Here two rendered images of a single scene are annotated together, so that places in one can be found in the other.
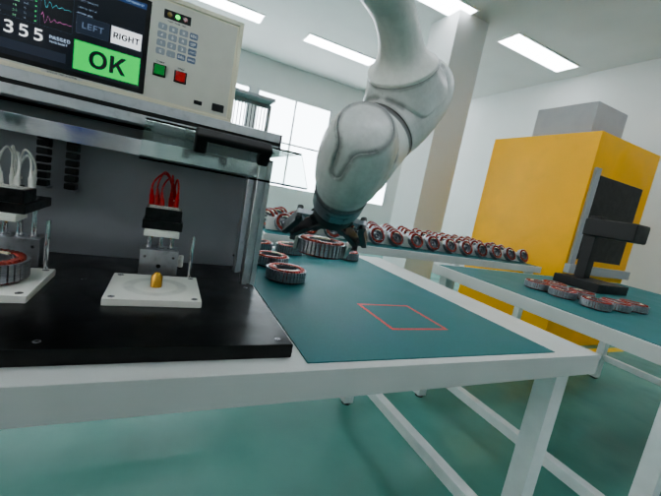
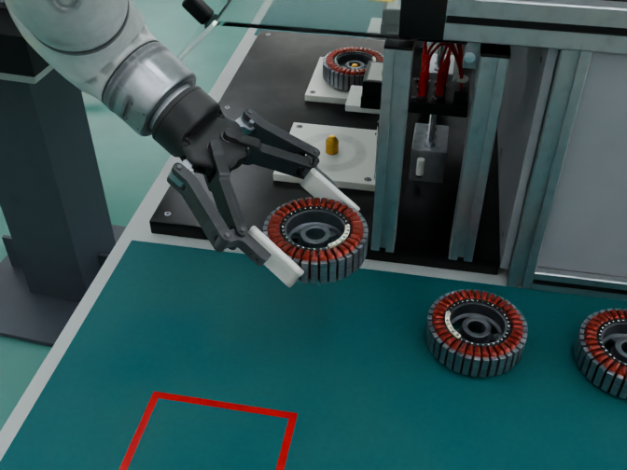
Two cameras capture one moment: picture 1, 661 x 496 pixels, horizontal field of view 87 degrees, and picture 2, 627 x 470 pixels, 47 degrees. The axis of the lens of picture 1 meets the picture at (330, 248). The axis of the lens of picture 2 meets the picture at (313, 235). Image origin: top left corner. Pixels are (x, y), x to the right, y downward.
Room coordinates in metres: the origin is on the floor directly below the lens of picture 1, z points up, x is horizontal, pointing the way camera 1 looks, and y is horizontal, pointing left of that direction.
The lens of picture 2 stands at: (1.15, -0.46, 1.38)
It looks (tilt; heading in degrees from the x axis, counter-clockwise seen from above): 39 degrees down; 127
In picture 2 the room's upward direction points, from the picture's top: straight up
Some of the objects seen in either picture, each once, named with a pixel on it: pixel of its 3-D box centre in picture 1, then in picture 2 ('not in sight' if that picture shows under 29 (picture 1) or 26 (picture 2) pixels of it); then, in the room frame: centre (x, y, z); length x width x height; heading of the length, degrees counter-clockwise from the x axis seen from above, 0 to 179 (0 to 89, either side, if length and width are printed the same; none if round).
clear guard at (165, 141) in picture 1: (219, 157); (329, 11); (0.67, 0.23, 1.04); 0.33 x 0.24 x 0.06; 26
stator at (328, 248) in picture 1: (321, 246); (315, 239); (0.80, 0.02, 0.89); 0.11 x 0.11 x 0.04
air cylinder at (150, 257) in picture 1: (158, 259); (428, 152); (0.75, 0.37, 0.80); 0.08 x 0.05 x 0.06; 116
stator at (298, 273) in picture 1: (285, 273); (475, 331); (0.96, 0.11, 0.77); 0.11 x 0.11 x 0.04
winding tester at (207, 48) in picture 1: (129, 64); not in sight; (0.87, 0.54, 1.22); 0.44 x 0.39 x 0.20; 116
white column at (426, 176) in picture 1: (429, 161); not in sight; (4.62, -1.03, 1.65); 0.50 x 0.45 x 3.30; 26
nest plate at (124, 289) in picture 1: (155, 289); (331, 154); (0.62, 0.30, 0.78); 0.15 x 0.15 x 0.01; 26
